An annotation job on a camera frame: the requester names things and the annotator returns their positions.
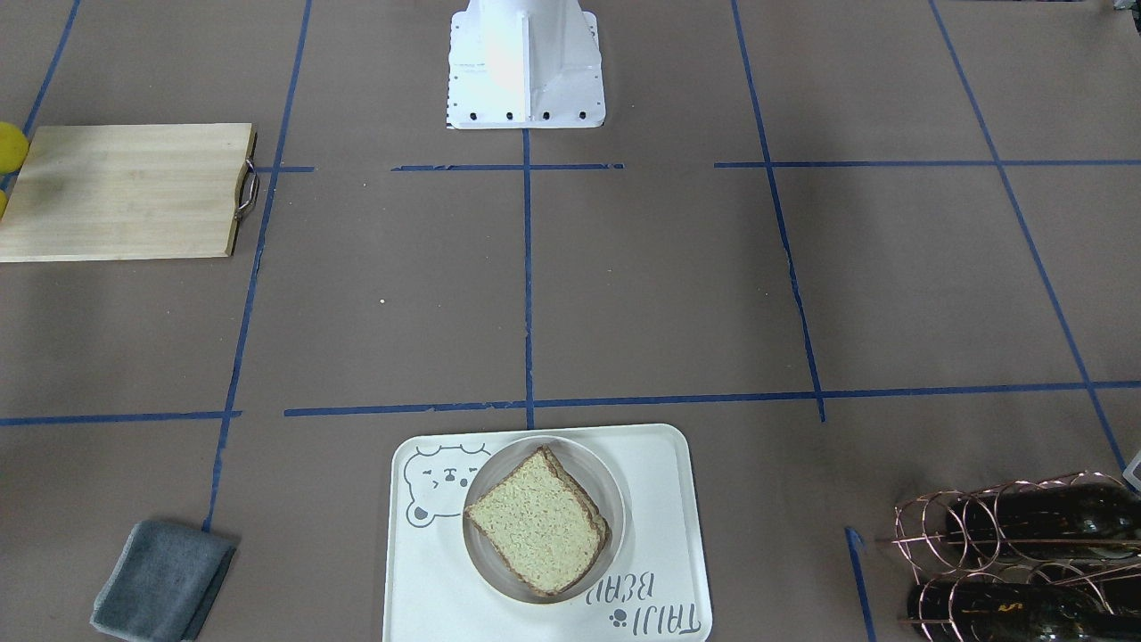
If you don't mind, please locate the cream bear serving tray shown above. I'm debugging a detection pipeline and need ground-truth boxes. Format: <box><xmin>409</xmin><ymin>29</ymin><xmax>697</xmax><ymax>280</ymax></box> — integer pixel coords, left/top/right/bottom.
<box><xmin>382</xmin><ymin>424</ymin><xmax>713</xmax><ymax>641</ymax></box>

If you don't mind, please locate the dark green wine bottle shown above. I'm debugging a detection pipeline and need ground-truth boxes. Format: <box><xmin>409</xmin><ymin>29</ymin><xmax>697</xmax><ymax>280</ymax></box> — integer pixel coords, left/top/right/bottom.
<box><xmin>945</xmin><ymin>482</ymin><xmax>1140</xmax><ymax>561</ymax></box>

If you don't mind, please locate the light bamboo cutting board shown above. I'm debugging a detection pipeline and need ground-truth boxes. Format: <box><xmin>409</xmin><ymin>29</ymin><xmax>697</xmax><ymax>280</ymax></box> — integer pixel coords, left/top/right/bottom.
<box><xmin>1</xmin><ymin>122</ymin><xmax>259</xmax><ymax>263</ymax></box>

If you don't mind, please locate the white round plate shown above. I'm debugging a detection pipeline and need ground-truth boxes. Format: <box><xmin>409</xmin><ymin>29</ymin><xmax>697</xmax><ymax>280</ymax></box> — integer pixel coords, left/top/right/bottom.
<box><xmin>462</xmin><ymin>434</ymin><xmax>628</xmax><ymax>606</ymax></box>

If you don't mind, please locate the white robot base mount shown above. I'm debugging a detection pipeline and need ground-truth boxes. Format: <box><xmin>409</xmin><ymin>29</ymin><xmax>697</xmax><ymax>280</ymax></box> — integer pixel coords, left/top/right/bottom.
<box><xmin>446</xmin><ymin>1</ymin><xmax>607</xmax><ymax>130</ymax></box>

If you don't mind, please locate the grey folded cloth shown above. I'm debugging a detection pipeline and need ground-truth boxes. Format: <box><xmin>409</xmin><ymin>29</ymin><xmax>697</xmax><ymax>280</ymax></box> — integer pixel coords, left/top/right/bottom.
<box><xmin>90</xmin><ymin>520</ymin><xmax>237</xmax><ymax>641</ymax></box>

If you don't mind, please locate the yellow lemon half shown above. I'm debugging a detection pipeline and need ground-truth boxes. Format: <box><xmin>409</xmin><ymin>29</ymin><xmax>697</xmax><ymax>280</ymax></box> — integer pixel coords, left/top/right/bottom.
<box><xmin>0</xmin><ymin>121</ymin><xmax>29</xmax><ymax>176</ymax></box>

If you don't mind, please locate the brown bread slice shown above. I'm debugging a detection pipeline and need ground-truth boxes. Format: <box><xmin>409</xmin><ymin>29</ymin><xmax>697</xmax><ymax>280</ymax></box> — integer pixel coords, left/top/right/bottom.
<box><xmin>462</xmin><ymin>439</ymin><xmax>614</xmax><ymax>600</ymax></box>

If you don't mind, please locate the copper wire bottle rack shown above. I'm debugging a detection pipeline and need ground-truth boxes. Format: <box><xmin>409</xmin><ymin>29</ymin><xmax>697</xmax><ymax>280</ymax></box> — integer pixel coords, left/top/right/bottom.
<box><xmin>887</xmin><ymin>472</ymin><xmax>1140</xmax><ymax>641</ymax></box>

